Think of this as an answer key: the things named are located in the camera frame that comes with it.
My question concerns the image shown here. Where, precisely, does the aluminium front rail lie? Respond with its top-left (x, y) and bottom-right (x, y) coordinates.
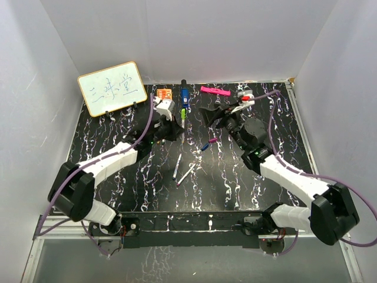
top-left (37, 209), bottom-right (353, 245)

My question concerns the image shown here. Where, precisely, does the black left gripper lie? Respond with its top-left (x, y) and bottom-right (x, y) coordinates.
top-left (150, 113), bottom-right (184, 144)

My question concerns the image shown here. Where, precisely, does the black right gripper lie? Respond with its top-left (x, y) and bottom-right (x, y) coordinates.
top-left (200, 103), bottom-right (248, 152)

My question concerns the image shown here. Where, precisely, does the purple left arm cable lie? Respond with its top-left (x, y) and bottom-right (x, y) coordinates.
top-left (37, 93), bottom-right (157, 256)

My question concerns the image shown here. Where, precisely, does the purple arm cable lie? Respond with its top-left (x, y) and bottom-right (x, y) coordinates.
top-left (37, 93), bottom-right (157, 256)
top-left (253, 90), bottom-right (377, 256)

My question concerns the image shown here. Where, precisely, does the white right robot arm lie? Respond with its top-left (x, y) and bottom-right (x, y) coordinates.
top-left (199, 104), bottom-right (360, 245)

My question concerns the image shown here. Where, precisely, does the lime green pen cap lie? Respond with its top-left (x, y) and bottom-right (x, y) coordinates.
top-left (181, 108), bottom-right (186, 120)

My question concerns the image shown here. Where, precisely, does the orange spiral notepad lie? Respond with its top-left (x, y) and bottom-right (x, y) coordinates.
top-left (157, 88), bottom-right (173, 100)

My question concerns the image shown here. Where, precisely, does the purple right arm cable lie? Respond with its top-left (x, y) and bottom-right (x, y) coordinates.
top-left (253, 90), bottom-right (377, 256)

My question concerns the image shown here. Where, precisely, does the white pen blue tip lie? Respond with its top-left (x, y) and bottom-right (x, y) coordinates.
top-left (173, 153), bottom-right (182, 180)

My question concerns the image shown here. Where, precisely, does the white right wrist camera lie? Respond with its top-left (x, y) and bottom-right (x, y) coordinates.
top-left (231, 90), bottom-right (255, 114)

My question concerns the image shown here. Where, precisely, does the white pen purple tip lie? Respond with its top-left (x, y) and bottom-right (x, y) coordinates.
top-left (176, 164), bottom-right (195, 187)

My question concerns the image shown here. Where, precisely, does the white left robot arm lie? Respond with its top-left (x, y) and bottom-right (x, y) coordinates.
top-left (48, 115), bottom-right (184, 235)

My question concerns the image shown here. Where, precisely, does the small whiteboard with writing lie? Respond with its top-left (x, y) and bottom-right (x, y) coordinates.
top-left (77, 61), bottom-right (148, 117)

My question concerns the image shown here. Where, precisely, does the blue stapler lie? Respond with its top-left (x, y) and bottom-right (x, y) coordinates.
top-left (180, 80), bottom-right (190, 108)

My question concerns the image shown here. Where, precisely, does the blue pen cap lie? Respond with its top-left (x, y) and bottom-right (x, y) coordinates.
top-left (201, 143), bottom-right (209, 151)

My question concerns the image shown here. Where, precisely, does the pink utility knife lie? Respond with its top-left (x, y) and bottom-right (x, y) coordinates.
top-left (200, 86), bottom-right (231, 97)

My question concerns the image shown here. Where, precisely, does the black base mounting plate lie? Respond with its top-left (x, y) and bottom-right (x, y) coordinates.
top-left (89, 211), bottom-right (295, 249)

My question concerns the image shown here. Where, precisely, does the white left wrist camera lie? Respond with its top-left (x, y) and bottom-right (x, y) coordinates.
top-left (154, 97), bottom-right (175, 121)

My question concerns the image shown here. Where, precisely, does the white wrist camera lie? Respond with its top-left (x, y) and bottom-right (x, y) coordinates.
top-left (231, 90), bottom-right (255, 114)
top-left (154, 97), bottom-right (175, 121)

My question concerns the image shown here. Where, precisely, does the white pen orange tip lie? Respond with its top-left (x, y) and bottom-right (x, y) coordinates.
top-left (181, 119), bottom-right (185, 144)

